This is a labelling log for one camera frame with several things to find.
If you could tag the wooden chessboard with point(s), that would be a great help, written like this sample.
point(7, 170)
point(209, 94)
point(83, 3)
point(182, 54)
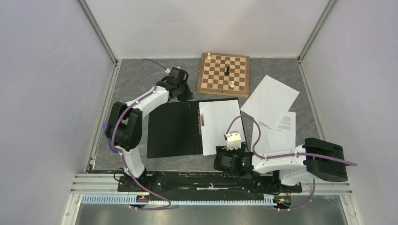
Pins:
point(212, 78)

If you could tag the white paper sheet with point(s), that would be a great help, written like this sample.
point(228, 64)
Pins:
point(270, 102)
point(281, 138)
point(216, 117)

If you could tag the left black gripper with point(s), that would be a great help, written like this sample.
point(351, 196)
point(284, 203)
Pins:
point(188, 95)

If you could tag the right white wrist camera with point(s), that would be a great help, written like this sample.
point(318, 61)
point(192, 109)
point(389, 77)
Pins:
point(233, 140)

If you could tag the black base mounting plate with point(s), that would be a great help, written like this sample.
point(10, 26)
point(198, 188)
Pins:
point(203, 186)

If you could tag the aluminium frame rail right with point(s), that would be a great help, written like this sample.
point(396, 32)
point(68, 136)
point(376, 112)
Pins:
point(316, 29)

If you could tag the teal black file folder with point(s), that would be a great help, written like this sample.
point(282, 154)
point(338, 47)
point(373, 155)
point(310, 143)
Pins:
point(174, 129)

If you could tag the black chess piece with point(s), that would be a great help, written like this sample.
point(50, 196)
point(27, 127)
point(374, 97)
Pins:
point(227, 71)

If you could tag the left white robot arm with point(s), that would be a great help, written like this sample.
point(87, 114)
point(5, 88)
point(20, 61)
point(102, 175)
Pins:
point(123, 129)

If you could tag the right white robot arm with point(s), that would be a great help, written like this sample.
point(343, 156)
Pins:
point(313, 159)

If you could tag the purple stand with phone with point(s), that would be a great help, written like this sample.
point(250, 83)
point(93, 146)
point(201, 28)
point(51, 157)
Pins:
point(117, 149)

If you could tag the white paper sheet bottom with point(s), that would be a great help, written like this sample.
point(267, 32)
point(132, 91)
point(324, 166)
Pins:
point(281, 138)

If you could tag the aluminium frame rail left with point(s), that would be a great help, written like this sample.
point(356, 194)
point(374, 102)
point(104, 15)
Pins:
point(97, 30)

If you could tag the aluminium frame rail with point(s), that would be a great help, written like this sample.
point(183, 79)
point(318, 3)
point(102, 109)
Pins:
point(97, 30)
point(316, 29)

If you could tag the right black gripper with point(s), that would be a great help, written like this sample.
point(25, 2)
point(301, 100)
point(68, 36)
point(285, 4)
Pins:
point(221, 149)

